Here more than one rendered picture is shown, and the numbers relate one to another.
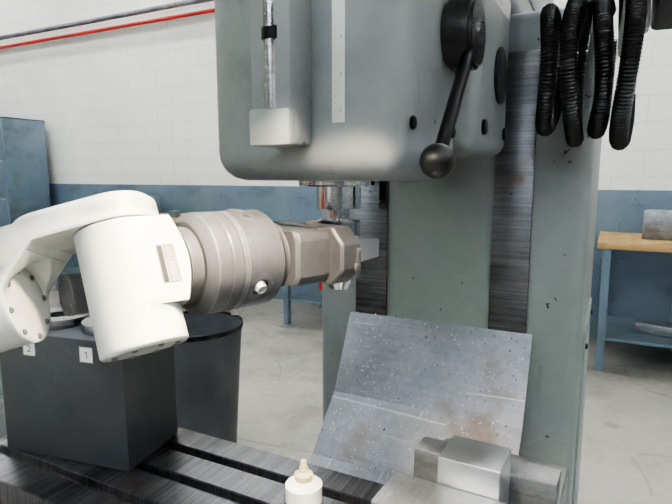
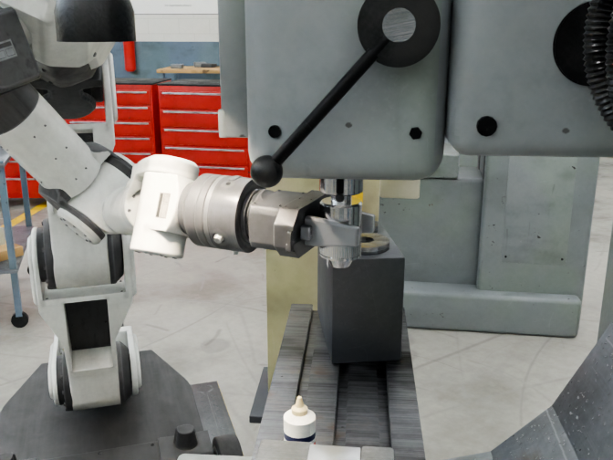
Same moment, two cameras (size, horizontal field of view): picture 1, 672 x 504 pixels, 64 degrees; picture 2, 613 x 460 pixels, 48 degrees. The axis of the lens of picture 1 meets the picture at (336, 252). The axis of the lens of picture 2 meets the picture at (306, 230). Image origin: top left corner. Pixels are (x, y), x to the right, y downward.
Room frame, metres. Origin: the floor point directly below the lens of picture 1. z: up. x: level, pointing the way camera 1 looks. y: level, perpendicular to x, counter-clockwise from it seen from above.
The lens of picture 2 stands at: (0.25, -0.67, 1.46)
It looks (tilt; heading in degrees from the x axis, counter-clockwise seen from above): 17 degrees down; 67
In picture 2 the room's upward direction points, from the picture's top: straight up
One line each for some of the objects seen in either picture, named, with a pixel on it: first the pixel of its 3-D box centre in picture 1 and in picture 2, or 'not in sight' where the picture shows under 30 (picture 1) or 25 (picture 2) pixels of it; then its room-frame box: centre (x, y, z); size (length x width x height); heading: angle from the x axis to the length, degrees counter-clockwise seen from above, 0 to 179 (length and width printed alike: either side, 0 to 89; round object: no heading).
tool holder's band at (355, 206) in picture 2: (339, 223); (340, 204); (0.57, 0.00, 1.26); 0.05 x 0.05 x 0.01
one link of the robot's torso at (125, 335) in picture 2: not in sight; (95, 366); (0.36, 0.88, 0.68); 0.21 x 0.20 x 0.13; 84
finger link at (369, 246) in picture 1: (359, 249); (329, 234); (0.55, -0.02, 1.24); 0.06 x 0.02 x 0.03; 134
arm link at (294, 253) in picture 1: (271, 257); (266, 219); (0.51, 0.06, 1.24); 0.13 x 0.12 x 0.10; 45
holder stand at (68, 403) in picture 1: (91, 380); (357, 284); (0.78, 0.38, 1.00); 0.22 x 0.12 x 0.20; 73
